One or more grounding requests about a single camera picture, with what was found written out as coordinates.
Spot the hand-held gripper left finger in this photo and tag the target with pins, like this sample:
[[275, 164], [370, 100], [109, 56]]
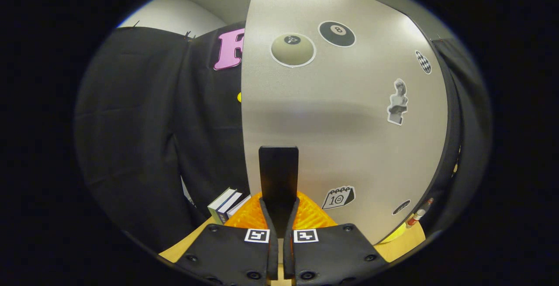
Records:
[[273, 255]]

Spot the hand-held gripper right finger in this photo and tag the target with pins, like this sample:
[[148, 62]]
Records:
[[288, 255]]

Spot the blue spine book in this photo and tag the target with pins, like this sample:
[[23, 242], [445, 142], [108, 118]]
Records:
[[228, 207]]

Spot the green spine book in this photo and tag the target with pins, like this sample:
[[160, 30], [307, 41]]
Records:
[[218, 205]]

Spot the yellow plush toy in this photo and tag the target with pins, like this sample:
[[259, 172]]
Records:
[[393, 235]]

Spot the clear plastic bottle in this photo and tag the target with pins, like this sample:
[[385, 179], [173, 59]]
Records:
[[417, 216]]

